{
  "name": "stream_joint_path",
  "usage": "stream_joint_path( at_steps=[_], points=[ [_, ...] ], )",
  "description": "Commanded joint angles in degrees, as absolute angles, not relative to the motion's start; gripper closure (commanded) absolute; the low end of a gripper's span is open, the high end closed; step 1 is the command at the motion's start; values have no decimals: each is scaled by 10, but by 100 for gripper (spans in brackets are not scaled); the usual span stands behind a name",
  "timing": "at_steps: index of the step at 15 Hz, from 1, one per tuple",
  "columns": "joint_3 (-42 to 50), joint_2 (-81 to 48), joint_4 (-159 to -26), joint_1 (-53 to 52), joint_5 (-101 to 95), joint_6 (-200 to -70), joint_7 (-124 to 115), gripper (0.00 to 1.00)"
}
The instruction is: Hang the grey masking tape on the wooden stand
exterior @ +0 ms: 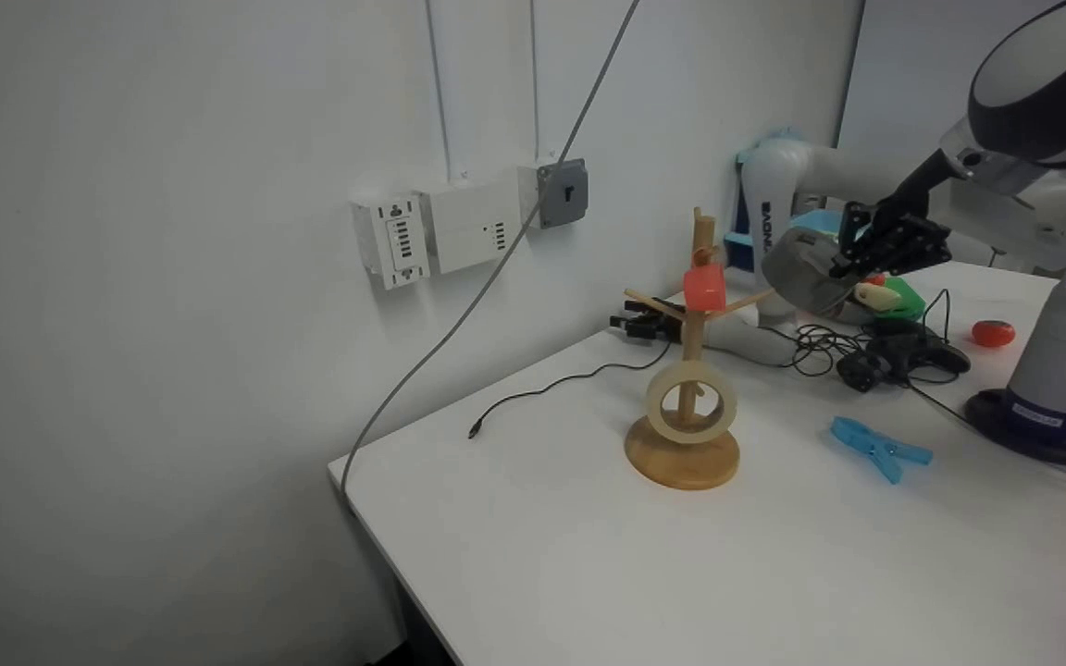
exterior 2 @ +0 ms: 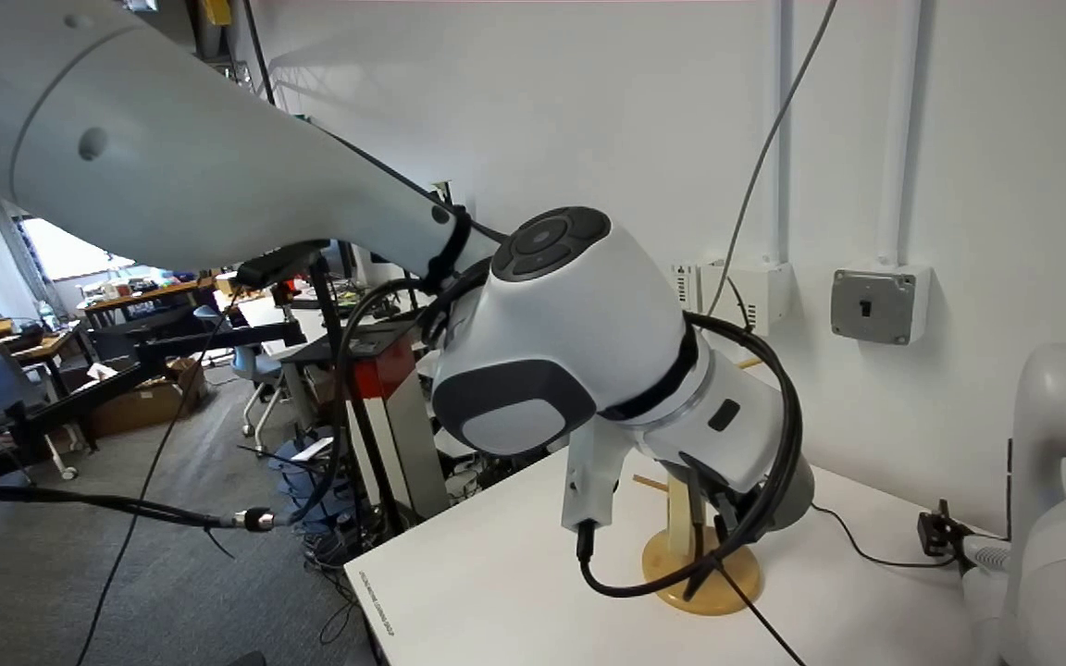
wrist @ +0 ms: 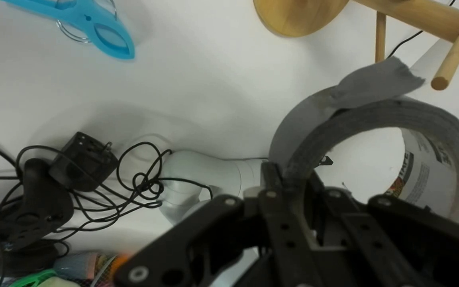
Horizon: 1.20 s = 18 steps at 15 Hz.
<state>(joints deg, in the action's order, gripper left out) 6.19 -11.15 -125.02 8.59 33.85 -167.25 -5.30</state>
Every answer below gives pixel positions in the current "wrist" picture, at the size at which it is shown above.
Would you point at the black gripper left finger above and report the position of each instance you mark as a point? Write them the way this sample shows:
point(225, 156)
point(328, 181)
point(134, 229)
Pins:
point(229, 240)

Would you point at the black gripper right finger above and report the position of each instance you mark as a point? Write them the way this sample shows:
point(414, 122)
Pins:
point(409, 245)

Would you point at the grey masking tape roll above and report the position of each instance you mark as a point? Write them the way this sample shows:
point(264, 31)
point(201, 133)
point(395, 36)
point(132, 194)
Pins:
point(346, 133)

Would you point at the wooden peg stand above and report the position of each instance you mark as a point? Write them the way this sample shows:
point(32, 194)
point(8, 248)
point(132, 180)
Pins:
point(298, 17)

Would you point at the black power adapter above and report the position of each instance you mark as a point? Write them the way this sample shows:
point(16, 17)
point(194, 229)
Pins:
point(83, 162)

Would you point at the green plastic object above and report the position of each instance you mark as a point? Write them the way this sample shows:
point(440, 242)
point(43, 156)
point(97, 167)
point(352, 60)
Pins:
point(48, 280)

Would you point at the blue plastic clamp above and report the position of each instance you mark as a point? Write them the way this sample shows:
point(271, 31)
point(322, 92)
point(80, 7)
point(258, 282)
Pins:
point(95, 27)

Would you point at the black mount base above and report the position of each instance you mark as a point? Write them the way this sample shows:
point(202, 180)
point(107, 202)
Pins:
point(32, 213)

